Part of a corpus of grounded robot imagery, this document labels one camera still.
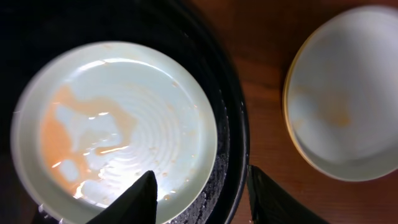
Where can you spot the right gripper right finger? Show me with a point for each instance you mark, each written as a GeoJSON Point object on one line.
{"type": "Point", "coordinates": [271, 204]}

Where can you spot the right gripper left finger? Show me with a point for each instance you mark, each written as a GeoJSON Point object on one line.
{"type": "Point", "coordinates": [138, 204]}

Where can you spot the light blue plate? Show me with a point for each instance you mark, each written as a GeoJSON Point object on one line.
{"type": "Point", "coordinates": [343, 95]}
{"type": "Point", "coordinates": [93, 120]}

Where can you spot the yellow plate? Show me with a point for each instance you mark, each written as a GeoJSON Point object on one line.
{"type": "Point", "coordinates": [285, 107]}

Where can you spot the round black tray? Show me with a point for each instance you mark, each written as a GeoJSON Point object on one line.
{"type": "Point", "coordinates": [34, 32]}

